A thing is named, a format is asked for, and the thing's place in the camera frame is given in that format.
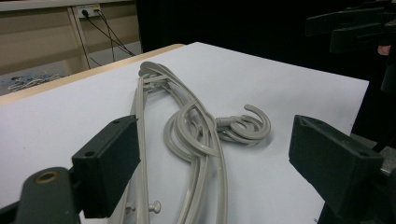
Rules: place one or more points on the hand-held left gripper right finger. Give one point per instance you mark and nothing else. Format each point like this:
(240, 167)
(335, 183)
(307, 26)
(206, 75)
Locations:
(333, 168)

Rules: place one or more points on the pile of pale hangers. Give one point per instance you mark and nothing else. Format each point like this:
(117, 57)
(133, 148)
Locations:
(31, 81)

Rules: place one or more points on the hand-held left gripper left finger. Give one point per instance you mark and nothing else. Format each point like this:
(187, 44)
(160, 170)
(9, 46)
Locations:
(106, 161)

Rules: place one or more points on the beige wooden shelving unit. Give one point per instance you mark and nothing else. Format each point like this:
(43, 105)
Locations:
(37, 37)

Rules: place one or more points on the white wall power outlet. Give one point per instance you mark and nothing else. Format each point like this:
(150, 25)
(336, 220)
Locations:
(88, 10)

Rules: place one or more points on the grey plastic clothes hanger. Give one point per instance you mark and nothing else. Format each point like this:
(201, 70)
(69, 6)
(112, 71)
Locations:
(180, 129)
(265, 124)
(168, 140)

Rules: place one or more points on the white table cover sheet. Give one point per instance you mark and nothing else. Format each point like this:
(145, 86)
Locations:
(249, 77)

